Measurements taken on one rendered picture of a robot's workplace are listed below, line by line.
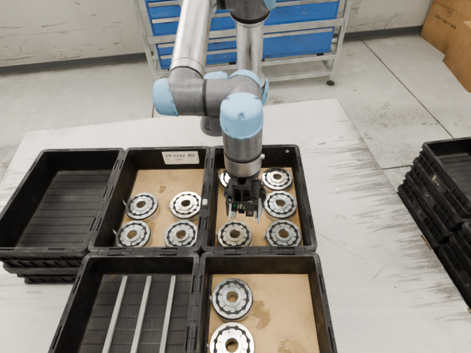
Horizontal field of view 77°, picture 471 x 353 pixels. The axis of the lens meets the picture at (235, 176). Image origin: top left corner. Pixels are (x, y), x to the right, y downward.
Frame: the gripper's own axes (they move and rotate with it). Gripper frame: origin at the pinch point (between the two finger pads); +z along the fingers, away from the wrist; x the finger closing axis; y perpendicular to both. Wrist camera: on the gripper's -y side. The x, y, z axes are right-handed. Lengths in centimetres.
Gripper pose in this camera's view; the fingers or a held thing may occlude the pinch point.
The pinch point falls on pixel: (245, 212)
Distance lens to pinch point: 78.9
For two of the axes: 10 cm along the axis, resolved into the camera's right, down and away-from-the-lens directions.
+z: 0.4, 6.7, 7.4
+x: 9.9, 0.5, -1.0
